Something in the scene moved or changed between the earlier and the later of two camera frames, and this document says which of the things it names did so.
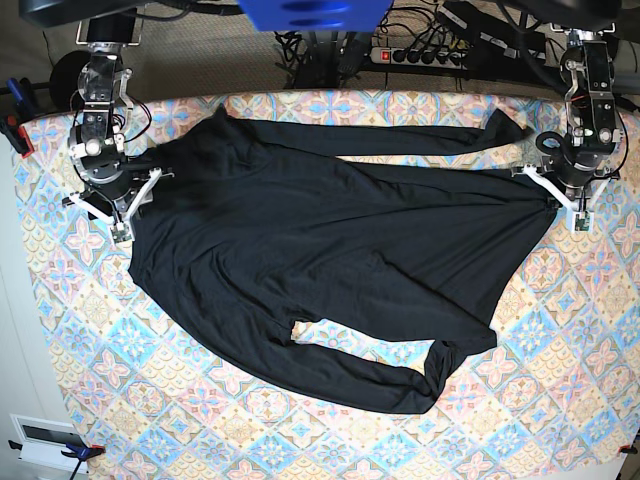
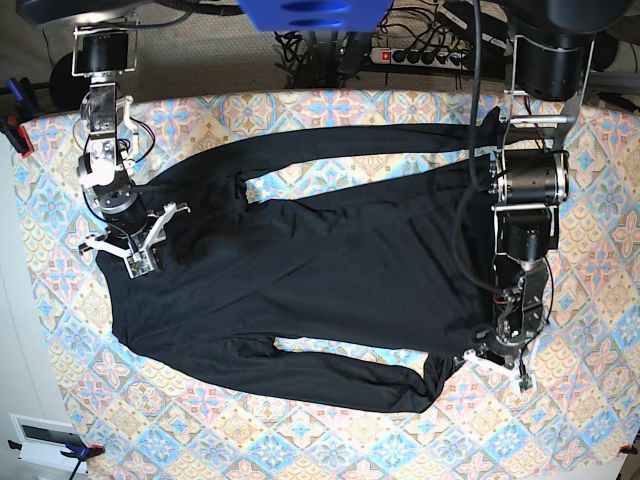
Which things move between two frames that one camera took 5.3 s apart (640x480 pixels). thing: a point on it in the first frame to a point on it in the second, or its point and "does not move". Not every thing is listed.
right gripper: (575, 159) to (506, 344)
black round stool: (64, 80) does not move
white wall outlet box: (44, 440) does not move
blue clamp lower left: (75, 451) does not move
